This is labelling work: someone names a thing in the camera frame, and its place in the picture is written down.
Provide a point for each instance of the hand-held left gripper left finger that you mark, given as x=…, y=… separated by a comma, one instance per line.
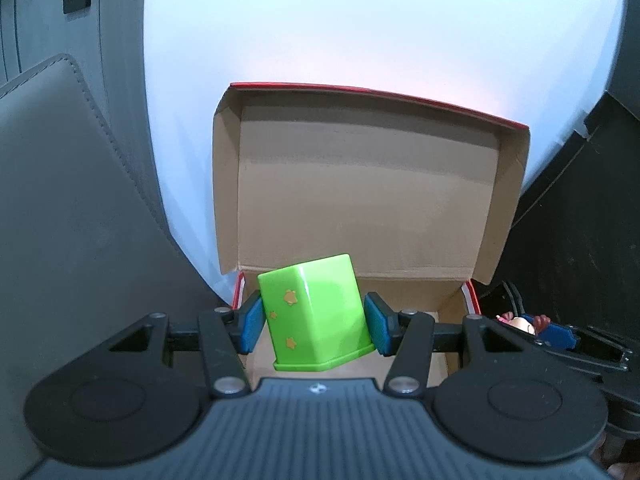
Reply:
x=250, y=327

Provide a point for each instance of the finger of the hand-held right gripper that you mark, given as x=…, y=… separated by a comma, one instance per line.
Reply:
x=575, y=357
x=557, y=336

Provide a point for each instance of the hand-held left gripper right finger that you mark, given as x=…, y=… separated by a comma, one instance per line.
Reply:
x=377, y=325

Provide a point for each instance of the small mouse figurine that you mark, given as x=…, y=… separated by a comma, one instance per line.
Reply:
x=520, y=324

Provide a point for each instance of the green star-print plastic container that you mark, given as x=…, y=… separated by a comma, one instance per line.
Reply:
x=320, y=310

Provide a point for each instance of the red cardboard box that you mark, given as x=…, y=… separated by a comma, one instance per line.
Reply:
x=360, y=185

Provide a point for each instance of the flat black panel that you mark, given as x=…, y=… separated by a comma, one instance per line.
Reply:
x=585, y=210

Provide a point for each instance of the grey leather cushion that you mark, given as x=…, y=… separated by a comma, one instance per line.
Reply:
x=65, y=200

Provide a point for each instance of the grey cabinet door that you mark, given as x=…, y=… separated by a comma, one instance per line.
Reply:
x=35, y=15

